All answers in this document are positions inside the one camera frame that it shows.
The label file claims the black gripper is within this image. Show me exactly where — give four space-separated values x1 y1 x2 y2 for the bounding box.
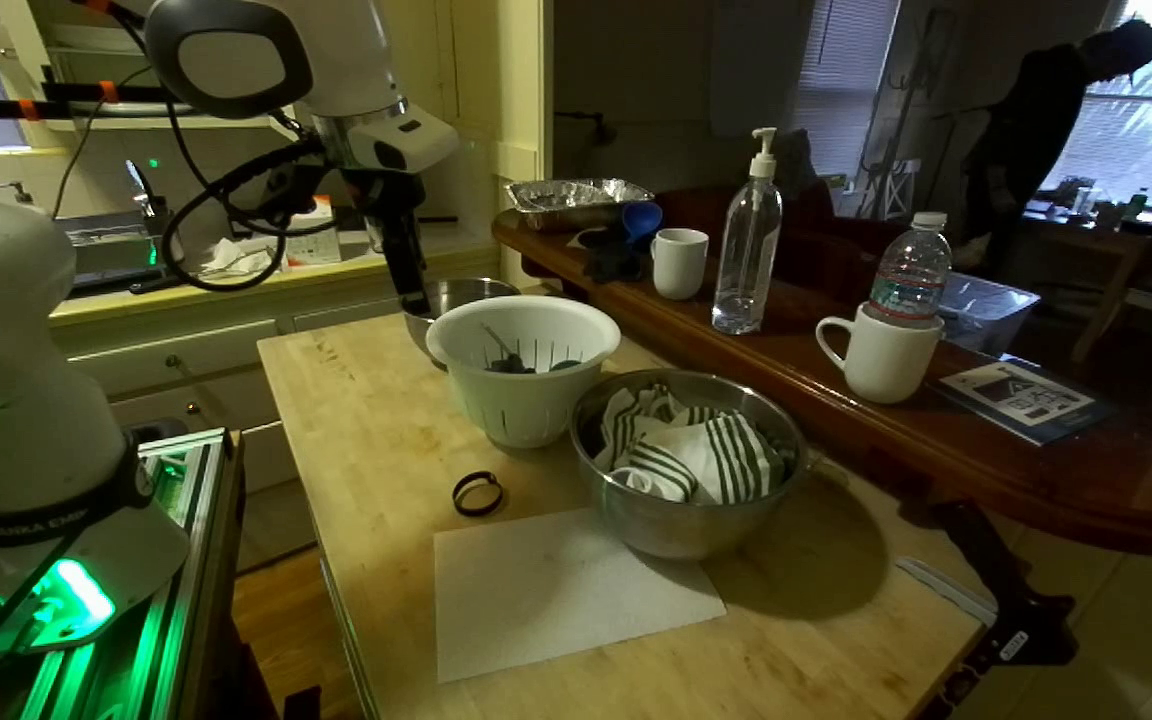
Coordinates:
357 174 426 317

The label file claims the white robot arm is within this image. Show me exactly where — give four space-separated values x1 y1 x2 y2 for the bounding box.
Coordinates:
0 0 457 544

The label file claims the white colander bowl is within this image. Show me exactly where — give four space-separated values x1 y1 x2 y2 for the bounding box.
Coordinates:
425 295 619 453

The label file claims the large steel bowl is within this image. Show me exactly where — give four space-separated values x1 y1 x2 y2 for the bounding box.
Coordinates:
573 367 809 562

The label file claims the aluminium foil tray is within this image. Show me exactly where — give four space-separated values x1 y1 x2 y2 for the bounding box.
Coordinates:
504 178 651 222

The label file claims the small white cup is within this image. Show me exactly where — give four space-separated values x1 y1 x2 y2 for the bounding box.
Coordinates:
651 230 707 302

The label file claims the striped dish cloth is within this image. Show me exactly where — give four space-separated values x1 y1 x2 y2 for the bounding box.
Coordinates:
595 383 781 506

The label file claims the clear sanitizer pump bottle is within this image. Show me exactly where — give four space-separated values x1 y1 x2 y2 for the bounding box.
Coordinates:
712 127 783 338

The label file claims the white paper sheet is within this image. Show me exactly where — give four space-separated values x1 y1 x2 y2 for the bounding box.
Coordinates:
430 514 724 685

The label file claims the large white mug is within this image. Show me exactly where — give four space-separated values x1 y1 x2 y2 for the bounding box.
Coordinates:
815 304 938 405

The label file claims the plastic water bottle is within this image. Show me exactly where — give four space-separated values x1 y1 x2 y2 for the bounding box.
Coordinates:
869 211 952 326

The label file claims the clear plastic container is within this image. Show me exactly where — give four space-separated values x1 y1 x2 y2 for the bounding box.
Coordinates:
938 274 1039 358

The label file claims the person in dark clothes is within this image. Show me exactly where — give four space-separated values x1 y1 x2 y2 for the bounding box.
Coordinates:
964 19 1152 274

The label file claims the booklet on counter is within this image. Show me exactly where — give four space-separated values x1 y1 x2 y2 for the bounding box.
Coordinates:
938 359 1109 447

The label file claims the black clamp at table edge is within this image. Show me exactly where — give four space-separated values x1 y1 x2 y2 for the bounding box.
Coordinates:
923 502 1075 667

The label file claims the dark wooden counter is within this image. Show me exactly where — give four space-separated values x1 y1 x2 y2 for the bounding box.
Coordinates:
491 186 1152 562

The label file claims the black rubber ring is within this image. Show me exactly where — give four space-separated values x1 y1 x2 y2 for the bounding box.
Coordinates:
446 469 509 521

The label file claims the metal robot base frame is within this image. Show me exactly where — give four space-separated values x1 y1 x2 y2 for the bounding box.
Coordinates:
0 429 240 720

